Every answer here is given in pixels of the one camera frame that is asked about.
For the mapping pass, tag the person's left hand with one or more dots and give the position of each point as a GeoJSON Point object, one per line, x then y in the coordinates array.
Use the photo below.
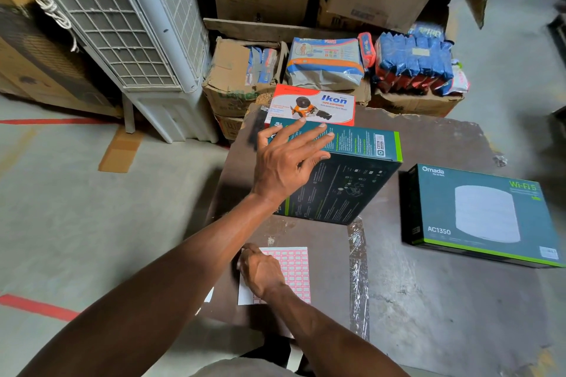
{"type": "Point", "coordinates": [276, 164]}

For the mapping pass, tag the person's right hand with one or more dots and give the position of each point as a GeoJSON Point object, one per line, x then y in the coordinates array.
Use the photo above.
{"type": "Point", "coordinates": [263, 273]}

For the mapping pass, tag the person's left thumb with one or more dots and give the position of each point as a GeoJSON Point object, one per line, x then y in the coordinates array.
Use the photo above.
{"type": "Point", "coordinates": [315, 162]}

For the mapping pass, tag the person's right fingers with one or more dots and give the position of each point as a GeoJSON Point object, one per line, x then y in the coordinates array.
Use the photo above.
{"type": "Point", "coordinates": [246, 257]}

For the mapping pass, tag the person's left middle finger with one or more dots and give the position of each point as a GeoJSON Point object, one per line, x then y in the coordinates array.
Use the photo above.
{"type": "Point", "coordinates": [311, 136]}

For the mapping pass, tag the person's left little finger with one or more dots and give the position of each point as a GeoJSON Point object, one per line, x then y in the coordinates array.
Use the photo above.
{"type": "Point", "coordinates": [264, 138]}

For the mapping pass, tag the dark teal green-edged product box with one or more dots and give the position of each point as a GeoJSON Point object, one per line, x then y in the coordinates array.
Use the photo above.
{"type": "Point", "coordinates": [353, 186]}

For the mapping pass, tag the white sheet of red-bordered labels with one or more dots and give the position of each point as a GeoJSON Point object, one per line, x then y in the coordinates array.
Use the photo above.
{"type": "Point", "coordinates": [296, 270]}

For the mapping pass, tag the person's right forearm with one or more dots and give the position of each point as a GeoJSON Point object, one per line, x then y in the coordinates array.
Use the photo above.
{"type": "Point", "coordinates": [327, 337]}

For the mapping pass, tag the person's left forearm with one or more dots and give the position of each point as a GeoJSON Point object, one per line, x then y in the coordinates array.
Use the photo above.
{"type": "Point", "coordinates": [154, 284]}

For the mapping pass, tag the small printed cardboard box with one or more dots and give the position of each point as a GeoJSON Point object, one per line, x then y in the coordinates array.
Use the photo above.
{"type": "Point", "coordinates": [229, 127]}

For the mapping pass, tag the orange and white product box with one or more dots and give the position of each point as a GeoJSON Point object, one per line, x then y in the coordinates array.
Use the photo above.
{"type": "Point", "coordinates": [336, 102]}

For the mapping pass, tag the torn open cardboard box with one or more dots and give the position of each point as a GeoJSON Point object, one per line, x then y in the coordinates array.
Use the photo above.
{"type": "Point", "coordinates": [227, 80]}

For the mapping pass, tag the white orange blue diaper pack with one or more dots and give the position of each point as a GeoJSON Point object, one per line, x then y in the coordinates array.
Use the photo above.
{"type": "Point", "coordinates": [325, 63]}

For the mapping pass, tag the blue and white packets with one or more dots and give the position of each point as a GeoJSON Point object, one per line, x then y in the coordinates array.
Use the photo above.
{"type": "Point", "coordinates": [261, 64]}

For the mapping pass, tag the red packet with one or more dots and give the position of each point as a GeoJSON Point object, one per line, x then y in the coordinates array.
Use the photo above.
{"type": "Point", "coordinates": [367, 50]}

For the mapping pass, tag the flat cardboard sheet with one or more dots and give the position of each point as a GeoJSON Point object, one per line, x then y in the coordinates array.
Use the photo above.
{"type": "Point", "coordinates": [265, 31]}

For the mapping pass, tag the low cardboard box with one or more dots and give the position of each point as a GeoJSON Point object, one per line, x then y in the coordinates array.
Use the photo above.
{"type": "Point", "coordinates": [415, 102]}

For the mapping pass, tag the person's grey clothing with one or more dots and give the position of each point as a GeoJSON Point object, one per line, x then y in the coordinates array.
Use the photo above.
{"type": "Point", "coordinates": [241, 368]}

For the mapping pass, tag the clear tape strip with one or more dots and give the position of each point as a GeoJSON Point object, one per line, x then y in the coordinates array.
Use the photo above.
{"type": "Point", "coordinates": [359, 275]}

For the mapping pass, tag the row of blue packets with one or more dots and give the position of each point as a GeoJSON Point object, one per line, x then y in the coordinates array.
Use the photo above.
{"type": "Point", "coordinates": [413, 58]}

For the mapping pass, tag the teal box with white disc picture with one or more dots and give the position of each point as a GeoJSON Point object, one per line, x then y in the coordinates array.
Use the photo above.
{"type": "Point", "coordinates": [442, 213]}

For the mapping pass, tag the brown cardboard piece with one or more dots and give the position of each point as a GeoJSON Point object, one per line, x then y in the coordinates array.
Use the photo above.
{"type": "Point", "coordinates": [121, 149]}

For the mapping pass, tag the blue white patterned pack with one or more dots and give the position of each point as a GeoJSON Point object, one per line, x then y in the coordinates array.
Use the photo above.
{"type": "Point", "coordinates": [426, 31]}

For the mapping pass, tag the white pink printed packet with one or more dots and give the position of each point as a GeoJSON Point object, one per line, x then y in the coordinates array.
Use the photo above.
{"type": "Point", "coordinates": [457, 80]}

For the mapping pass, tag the crumpled clear plastic scrap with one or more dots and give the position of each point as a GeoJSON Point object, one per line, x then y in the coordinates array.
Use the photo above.
{"type": "Point", "coordinates": [500, 160]}

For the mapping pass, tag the white air cooler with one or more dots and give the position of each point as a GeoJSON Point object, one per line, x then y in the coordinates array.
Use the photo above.
{"type": "Point", "coordinates": [110, 14]}

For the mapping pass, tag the brown carton with dark print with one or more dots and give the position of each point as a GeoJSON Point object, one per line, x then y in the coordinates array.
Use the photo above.
{"type": "Point", "coordinates": [40, 63]}

